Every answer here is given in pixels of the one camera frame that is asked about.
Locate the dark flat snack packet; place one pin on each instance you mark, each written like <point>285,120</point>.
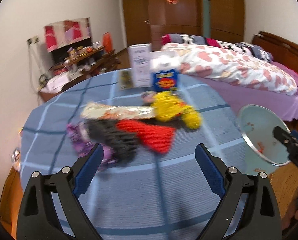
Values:
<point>125,79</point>

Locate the black knit cloth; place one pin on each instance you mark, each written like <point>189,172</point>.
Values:
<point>122,145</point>

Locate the white tall carton box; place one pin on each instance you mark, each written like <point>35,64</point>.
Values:
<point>139,60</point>

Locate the pink grey crumpled cloth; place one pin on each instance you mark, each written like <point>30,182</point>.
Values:
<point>148,97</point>

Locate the wooden headboard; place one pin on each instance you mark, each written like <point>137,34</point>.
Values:
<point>283,51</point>

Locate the blue plaid tablecloth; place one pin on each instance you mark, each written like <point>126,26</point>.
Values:
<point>152,197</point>

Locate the wall power socket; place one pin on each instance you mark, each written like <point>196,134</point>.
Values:
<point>33,40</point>

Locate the brown wooden wardrobe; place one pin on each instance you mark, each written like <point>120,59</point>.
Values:
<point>217,19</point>

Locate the red knit cloth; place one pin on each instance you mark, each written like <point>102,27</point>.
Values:
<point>157,138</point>

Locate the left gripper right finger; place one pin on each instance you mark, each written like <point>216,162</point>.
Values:
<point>247,209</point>

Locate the long white snack wrapper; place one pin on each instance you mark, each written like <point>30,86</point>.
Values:
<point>98,111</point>

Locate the orange plastic bag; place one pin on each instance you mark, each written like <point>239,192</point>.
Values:
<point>107,42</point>

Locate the purple sheet bed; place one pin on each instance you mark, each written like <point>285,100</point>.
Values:
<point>285,106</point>

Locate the folded patterned blankets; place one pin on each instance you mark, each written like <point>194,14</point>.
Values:
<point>241,47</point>

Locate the light blue trash bin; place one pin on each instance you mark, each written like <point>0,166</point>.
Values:
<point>263,152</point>

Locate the red patchwork covered television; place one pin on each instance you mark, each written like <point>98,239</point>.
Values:
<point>66,32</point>

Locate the wicker chair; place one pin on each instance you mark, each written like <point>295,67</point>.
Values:
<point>284,182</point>

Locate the cluttered wooden tv stand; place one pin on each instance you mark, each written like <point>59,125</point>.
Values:
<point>72,72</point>

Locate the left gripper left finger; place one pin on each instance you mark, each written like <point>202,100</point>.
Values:
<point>38,219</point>

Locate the yellow plastic bag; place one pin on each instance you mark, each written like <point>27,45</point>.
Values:
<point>169,106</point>

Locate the purple snack bag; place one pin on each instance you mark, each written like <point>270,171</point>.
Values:
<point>82,143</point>

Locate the wooden door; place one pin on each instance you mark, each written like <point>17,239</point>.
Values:
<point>137,24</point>

